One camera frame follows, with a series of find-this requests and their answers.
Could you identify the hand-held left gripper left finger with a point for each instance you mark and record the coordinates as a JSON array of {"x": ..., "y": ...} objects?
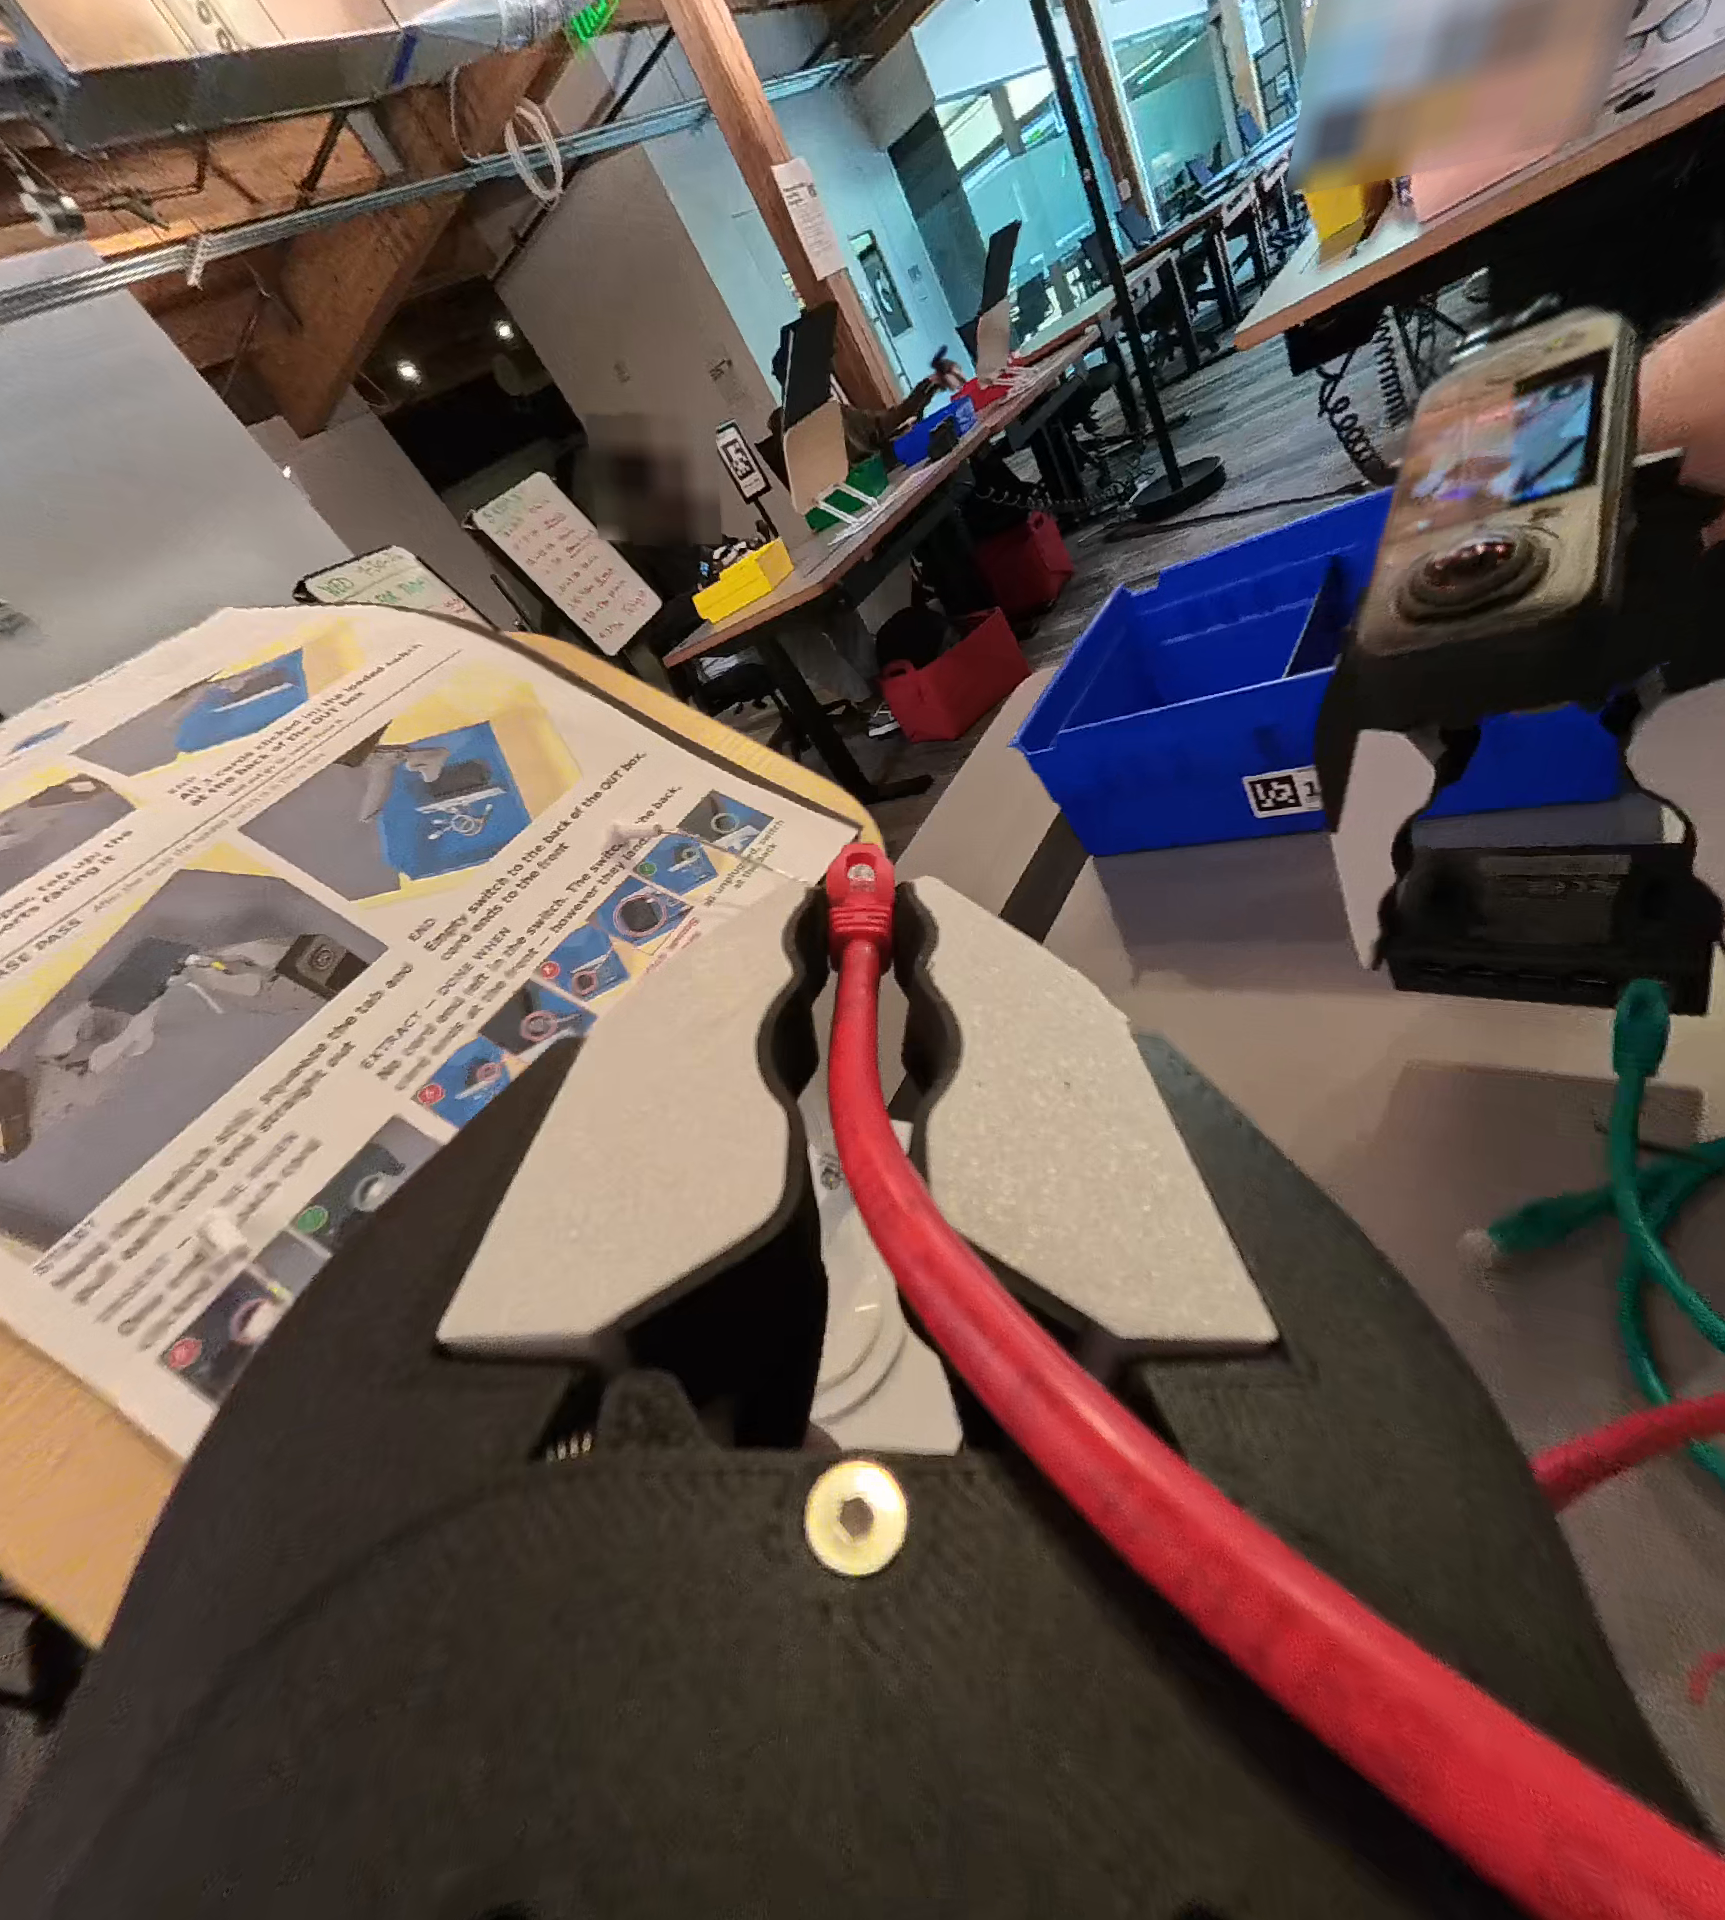
[{"x": 637, "y": 1155}]

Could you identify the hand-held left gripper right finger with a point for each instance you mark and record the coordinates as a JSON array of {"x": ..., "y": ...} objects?
[{"x": 1086, "y": 1155}]

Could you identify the black ethernet switch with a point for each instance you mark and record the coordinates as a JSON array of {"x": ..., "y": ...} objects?
[{"x": 1551, "y": 916}]

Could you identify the blue plastic bin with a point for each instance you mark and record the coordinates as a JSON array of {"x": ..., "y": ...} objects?
[{"x": 1191, "y": 706}]

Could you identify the background desk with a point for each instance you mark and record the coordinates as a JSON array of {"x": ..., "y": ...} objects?
[
  {"x": 1475, "y": 226},
  {"x": 890, "y": 510}
]

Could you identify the printed instruction sheet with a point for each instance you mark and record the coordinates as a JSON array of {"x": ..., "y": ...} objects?
[{"x": 278, "y": 976}]

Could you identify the small yellow bin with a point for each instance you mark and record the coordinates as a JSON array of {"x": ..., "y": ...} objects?
[
  {"x": 743, "y": 583},
  {"x": 1349, "y": 223}
]

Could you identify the small red fabric bag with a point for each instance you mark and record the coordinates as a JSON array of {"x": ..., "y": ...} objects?
[{"x": 1026, "y": 563}]

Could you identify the large red fabric bag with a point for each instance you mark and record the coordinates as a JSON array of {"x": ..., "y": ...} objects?
[{"x": 952, "y": 685}]

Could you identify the black floor stand pole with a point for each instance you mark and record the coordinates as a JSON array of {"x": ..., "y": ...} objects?
[{"x": 1100, "y": 269}]

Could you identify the handwritten whiteboard sheet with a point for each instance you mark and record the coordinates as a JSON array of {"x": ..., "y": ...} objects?
[{"x": 560, "y": 563}]

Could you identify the green plastic bin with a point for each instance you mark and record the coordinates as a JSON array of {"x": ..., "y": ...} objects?
[{"x": 847, "y": 496}]

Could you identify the small whiteboard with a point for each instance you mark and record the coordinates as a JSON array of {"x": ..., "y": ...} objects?
[{"x": 380, "y": 586}]

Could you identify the cardboard stand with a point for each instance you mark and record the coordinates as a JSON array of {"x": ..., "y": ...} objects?
[{"x": 817, "y": 451}]

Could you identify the wooden board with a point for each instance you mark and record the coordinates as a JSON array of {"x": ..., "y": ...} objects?
[{"x": 23, "y": 1484}]

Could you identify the black and white tag sign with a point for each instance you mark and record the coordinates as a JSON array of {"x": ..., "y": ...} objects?
[{"x": 743, "y": 461}]

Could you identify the paper notice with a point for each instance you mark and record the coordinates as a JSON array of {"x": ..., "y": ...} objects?
[{"x": 807, "y": 216}]

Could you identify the wooden support post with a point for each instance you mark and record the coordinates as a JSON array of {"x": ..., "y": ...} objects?
[{"x": 757, "y": 166}]

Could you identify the rectangular metal ceiling duct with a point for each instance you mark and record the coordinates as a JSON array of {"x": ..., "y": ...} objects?
[{"x": 203, "y": 61}]

